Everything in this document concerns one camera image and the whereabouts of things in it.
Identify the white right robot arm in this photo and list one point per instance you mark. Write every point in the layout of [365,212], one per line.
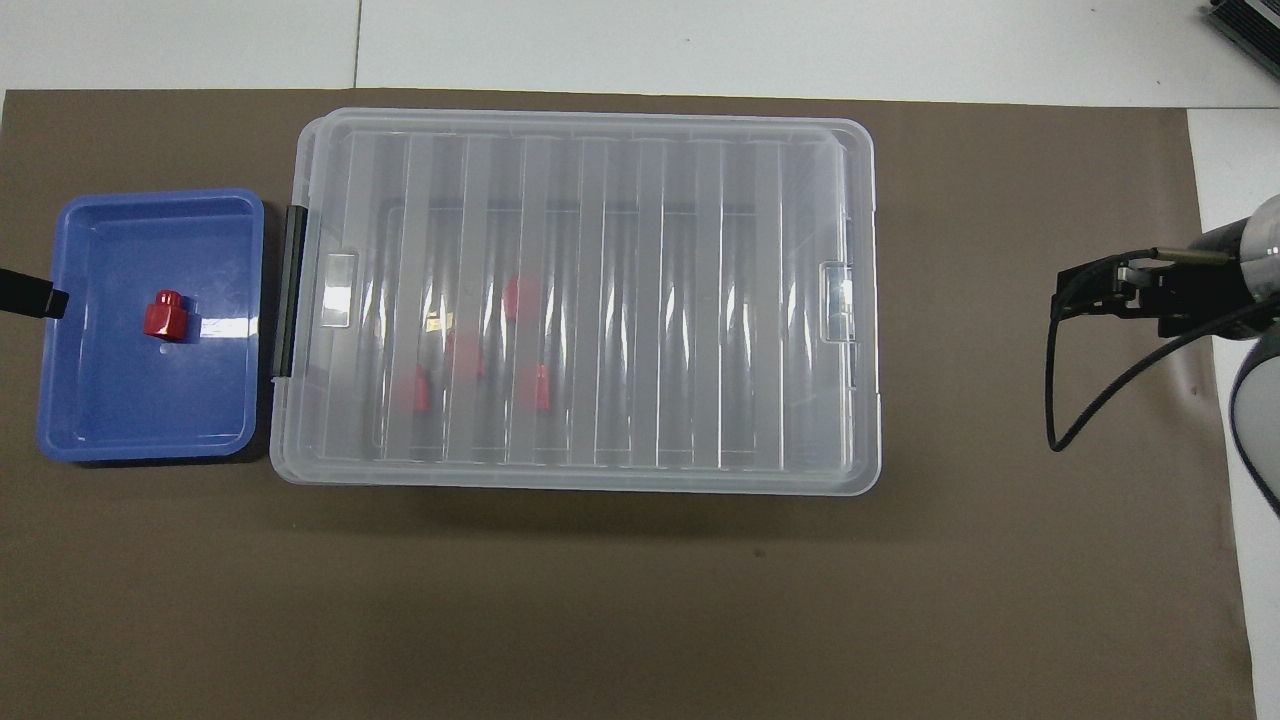
[1262,400]

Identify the black ribbed device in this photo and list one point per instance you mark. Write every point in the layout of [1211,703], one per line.
[1250,20]

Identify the red plastic block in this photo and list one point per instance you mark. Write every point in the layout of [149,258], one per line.
[463,355]
[518,297]
[420,390]
[540,387]
[163,318]

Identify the blue plastic tray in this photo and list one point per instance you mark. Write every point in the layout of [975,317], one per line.
[150,400]

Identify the clear plastic box lid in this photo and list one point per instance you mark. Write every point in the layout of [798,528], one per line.
[650,300]

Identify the clear plastic storage box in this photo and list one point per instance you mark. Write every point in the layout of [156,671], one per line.
[281,430]

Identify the brown table mat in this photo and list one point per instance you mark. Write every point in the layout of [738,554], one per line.
[600,600]

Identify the black box latch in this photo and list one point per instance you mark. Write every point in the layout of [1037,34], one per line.
[852,235]
[290,290]

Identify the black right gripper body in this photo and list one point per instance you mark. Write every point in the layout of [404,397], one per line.
[1200,285]

